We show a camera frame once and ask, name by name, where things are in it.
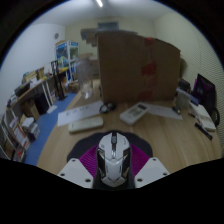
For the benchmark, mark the dark monitor screen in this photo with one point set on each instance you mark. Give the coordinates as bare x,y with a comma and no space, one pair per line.
205,91

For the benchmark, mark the white remote control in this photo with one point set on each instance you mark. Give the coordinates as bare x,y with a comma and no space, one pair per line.
134,113

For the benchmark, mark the tall clear plastic jar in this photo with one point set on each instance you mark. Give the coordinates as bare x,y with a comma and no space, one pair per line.
86,78

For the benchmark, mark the white notebook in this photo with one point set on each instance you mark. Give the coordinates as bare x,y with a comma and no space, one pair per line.
205,116

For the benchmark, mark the small dark clip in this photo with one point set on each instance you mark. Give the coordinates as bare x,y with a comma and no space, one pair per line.
175,109

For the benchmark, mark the ceiling light tube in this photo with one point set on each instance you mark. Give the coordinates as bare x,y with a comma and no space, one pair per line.
99,3

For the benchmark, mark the dark grey mouse pad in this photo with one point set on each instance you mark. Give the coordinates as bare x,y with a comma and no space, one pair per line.
81,145

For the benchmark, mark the flat white rectangular device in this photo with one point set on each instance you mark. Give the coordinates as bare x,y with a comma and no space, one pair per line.
85,124

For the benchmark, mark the blue and white cabinet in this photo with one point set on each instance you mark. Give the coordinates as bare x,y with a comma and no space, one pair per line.
66,58

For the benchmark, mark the white and black computer mouse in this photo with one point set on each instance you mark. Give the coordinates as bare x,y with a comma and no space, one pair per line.
113,160

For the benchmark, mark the black chair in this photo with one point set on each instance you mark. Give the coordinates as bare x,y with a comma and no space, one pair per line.
216,116

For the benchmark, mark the large brown cardboard box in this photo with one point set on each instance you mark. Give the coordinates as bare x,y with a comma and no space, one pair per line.
130,66

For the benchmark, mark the cluttered shelf unit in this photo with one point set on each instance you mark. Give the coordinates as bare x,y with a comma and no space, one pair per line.
20,123

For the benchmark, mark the small wall window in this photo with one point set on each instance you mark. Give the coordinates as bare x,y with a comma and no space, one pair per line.
108,25

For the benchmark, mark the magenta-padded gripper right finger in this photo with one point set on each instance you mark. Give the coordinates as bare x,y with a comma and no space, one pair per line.
151,171

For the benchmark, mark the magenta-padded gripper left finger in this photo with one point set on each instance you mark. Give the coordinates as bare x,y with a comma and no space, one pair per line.
75,173

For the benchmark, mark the clear plastic container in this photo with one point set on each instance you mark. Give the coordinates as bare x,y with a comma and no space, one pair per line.
182,99

